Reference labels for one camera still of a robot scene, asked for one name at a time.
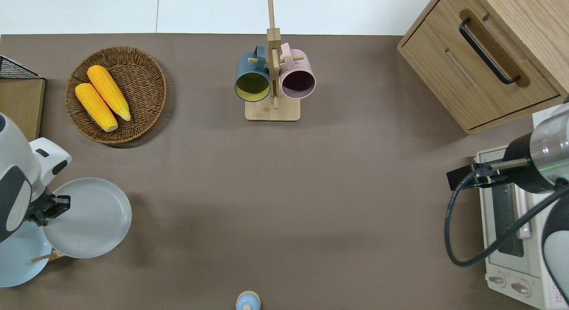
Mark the gray plate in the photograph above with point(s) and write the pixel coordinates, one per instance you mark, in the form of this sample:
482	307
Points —
93	219

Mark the wooden cabinet box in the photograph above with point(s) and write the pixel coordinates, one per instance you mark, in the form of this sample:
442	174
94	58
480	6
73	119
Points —
444	70

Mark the wooden plate rack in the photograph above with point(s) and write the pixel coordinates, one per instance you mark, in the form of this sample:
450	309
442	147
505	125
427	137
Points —
49	256

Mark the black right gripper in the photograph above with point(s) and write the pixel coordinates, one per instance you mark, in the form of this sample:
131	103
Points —
466	176

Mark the small blue bell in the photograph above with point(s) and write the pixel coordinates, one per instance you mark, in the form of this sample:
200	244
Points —
248	301

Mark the white toaster oven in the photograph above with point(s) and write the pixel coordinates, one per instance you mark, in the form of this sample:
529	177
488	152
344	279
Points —
511	274

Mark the light blue plate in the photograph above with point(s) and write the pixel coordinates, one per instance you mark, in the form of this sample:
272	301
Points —
20	261

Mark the wooden mug rack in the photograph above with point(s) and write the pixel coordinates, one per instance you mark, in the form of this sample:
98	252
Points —
273	112

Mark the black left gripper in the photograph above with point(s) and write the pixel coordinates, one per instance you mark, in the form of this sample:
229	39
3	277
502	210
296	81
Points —
39	210

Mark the dark blue mug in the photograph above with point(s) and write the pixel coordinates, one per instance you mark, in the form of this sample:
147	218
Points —
249	67

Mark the brown wicker basket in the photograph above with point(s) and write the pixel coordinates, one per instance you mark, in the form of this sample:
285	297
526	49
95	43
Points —
142	87

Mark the pink mug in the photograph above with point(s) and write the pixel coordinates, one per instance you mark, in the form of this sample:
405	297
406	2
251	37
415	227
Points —
298	67

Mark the yellow corn cob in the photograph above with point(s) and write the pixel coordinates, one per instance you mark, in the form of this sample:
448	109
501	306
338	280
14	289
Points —
95	106
109	92

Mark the brown table mat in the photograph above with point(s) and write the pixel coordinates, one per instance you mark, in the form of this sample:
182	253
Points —
289	190

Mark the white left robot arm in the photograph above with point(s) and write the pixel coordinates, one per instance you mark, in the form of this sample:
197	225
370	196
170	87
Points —
15	163

